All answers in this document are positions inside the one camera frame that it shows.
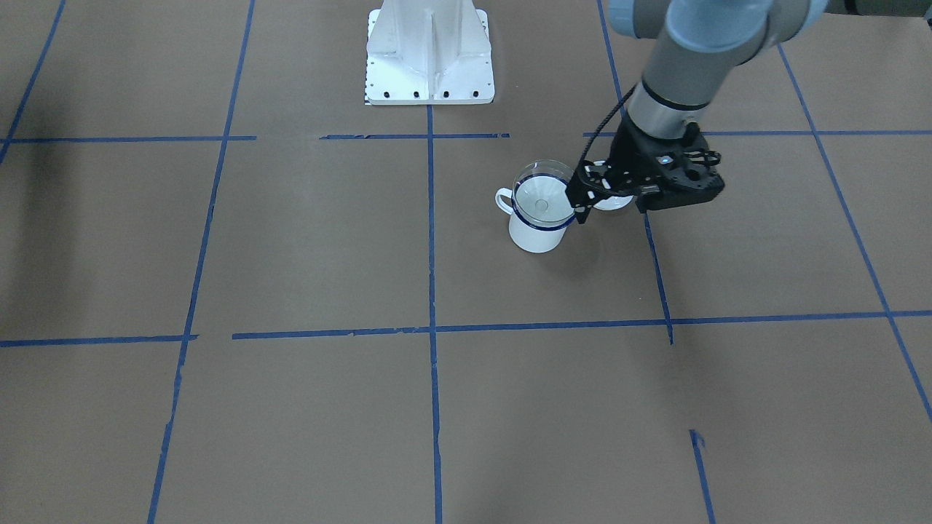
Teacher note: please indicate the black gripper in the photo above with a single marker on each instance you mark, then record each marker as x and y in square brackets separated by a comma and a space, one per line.
[630, 154]

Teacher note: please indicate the clear glass funnel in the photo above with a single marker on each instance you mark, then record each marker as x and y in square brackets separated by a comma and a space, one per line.
[539, 194]

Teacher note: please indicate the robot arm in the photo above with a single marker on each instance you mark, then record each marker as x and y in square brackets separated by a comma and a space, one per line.
[697, 45]

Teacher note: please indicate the white ceramic lid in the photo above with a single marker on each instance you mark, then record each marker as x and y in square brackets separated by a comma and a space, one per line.
[614, 203]

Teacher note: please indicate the white enamel mug blue rim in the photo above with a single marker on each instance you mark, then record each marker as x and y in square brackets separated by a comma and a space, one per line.
[526, 237]

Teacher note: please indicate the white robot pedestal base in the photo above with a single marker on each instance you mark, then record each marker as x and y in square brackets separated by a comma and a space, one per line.
[428, 52]

